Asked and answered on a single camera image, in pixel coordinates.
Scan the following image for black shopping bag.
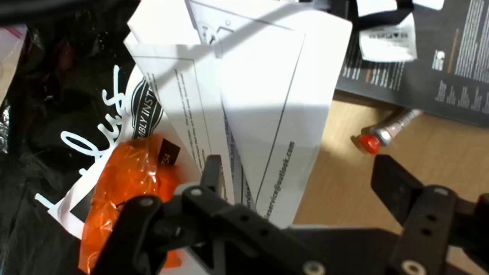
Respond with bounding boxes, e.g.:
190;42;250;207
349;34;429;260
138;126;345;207
0;0;141;275

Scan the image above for orange plastic wrapper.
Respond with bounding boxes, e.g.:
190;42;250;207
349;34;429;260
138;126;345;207
79;135;181;275

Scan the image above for white papers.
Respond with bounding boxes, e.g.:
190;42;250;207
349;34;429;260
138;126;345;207
126;0;354;228

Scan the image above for red capped marker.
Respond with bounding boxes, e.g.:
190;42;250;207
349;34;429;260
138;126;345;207
352;109;422;156

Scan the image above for white barcode label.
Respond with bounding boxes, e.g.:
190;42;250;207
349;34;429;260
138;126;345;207
34;165;103;239

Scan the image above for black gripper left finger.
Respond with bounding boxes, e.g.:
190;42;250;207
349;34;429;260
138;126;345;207
91;153;297;275

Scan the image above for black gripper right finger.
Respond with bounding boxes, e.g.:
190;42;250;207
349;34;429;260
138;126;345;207
371;155;489;275

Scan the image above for black cloth on desk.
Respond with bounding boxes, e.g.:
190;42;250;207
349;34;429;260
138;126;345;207
354;0;415;31

